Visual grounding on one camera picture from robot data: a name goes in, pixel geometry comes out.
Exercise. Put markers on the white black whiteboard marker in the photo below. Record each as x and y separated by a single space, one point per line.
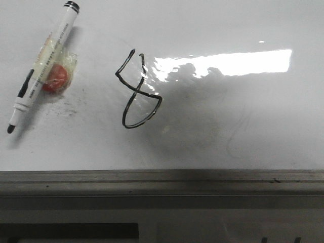
43 65

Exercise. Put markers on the white whiteboard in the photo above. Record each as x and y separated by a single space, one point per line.
172 104

